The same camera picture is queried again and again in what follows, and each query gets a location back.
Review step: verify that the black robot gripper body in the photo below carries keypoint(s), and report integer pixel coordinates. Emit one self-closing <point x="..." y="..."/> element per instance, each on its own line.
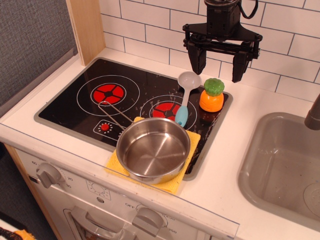
<point x="222" y="32"/>

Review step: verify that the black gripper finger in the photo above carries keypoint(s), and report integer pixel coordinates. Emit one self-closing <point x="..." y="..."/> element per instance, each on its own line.
<point x="198" y="59"/>
<point x="240" y="63"/>

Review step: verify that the stainless steel saucepan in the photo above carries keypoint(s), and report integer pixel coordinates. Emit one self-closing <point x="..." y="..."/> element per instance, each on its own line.
<point x="152" y="150"/>

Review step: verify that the black toy stovetop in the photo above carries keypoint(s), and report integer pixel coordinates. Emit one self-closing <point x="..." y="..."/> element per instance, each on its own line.
<point x="74" y="110"/>

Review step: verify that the yellow cloth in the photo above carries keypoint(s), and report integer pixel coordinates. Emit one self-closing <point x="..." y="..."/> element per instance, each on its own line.
<point x="173" y="185"/>

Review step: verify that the orange toy carrot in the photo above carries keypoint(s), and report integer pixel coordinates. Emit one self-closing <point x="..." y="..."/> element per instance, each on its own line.
<point x="212" y="98"/>

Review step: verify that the grey faucet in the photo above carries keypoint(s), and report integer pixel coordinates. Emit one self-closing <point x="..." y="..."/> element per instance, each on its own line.
<point x="312" y="120"/>

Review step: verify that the grey sink basin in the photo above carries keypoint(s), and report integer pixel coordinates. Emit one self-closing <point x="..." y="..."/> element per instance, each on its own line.
<point x="280" y="173"/>

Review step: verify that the grey oven knob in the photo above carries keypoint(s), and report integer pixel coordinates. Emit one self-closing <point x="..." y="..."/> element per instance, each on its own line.
<point x="148" y="221"/>

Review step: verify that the grey timer knob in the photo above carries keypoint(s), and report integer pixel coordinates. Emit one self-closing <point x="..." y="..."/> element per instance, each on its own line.
<point x="48" y="175"/>

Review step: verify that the grey ladle blue handle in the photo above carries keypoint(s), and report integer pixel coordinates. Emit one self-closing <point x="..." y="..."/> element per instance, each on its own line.
<point x="189" y="81"/>

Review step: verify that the wooden side post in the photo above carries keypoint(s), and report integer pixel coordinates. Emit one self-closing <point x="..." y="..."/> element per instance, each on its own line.
<point x="86" y="22"/>

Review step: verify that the oven door handle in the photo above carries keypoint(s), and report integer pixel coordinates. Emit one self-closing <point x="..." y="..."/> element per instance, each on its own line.
<point x="105" y="228"/>

